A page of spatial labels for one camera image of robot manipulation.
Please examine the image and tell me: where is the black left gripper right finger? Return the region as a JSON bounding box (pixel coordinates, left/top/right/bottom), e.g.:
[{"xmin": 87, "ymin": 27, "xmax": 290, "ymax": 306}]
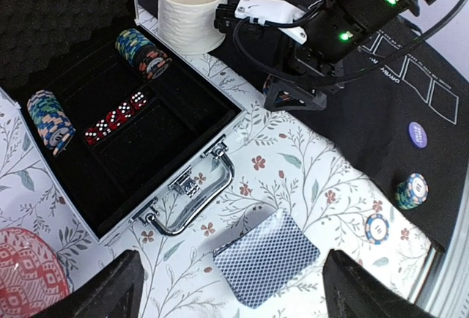
[{"xmin": 324, "ymin": 250, "xmax": 432, "ymax": 318}]

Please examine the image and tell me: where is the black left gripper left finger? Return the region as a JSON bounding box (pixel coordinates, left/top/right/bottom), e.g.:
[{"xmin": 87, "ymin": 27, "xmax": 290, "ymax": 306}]
[{"xmin": 35, "ymin": 250, "xmax": 144, "ymax": 317}]

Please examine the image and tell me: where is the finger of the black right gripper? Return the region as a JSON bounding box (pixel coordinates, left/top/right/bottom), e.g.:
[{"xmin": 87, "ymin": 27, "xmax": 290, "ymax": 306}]
[{"xmin": 279, "ymin": 79, "xmax": 327, "ymax": 111}]

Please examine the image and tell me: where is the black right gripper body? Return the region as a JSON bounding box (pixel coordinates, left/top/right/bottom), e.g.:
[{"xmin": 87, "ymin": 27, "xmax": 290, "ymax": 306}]
[{"xmin": 285, "ymin": 24, "xmax": 366, "ymax": 87}]

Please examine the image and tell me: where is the single blue ten chip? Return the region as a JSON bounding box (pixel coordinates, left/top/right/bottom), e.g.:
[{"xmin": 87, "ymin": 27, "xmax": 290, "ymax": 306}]
[{"xmin": 365, "ymin": 213, "xmax": 389, "ymax": 245}]

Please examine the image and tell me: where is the purple small blind button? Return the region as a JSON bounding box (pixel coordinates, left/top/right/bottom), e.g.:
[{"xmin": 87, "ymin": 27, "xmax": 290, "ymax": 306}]
[{"xmin": 407, "ymin": 122, "xmax": 428, "ymax": 149}]

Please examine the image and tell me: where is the blue green moved chip stack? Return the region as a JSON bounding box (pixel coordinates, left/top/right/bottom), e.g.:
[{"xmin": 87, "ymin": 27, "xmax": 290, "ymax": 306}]
[{"xmin": 395, "ymin": 173, "xmax": 429, "ymax": 210}]

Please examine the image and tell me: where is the red black moved chip stack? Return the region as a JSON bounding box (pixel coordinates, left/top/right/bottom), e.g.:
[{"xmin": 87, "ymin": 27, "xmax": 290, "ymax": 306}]
[{"xmin": 262, "ymin": 75, "xmax": 306, "ymax": 111}]

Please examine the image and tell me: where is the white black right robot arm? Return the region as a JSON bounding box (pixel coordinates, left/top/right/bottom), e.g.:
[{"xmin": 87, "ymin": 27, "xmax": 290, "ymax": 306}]
[{"xmin": 259, "ymin": 0, "xmax": 467, "ymax": 111}]

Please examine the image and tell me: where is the floral table cloth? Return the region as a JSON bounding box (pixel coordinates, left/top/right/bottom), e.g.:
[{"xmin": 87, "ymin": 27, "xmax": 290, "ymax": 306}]
[{"xmin": 1, "ymin": 55, "xmax": 431, "ymax": 317}]

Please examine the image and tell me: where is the red patterned bowl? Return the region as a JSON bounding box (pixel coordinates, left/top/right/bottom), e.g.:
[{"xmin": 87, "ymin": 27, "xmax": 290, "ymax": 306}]
[{"xmin": 1, "ymin": 227, "xmax": 70, "ymax": 317}]

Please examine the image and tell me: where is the blue playing card deck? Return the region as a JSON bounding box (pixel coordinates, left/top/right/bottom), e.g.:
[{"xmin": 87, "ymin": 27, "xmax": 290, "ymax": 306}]
[{"xmin": 213, "ymin": 208, "xmax": 320, "ymax": 309}]

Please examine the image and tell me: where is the white ceramic cup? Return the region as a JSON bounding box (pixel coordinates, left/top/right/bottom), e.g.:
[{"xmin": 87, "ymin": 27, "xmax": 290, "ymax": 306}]
[{"xmin": 158, "ymin": 0, "xmax": 228, "ymax": 55}]

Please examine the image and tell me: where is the aluminium poker chip case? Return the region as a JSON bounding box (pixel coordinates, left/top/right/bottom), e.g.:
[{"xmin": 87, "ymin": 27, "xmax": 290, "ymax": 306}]
[{"xmin": 1, "ymin": 0, "xmax": 243, "ymax": 243}]

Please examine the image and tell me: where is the row of red dice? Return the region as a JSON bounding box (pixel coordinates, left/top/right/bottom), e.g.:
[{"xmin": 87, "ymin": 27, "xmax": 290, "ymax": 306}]
[{"xmin": 84, "ymin": 90, "xmax": 149, "ymax": 146}]

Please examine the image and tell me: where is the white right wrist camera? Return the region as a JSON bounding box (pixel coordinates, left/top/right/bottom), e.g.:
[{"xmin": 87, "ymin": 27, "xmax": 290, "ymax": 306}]
[{"xmin": 214, "ymin": 0, "xmax": 308, "ymax": 45}]

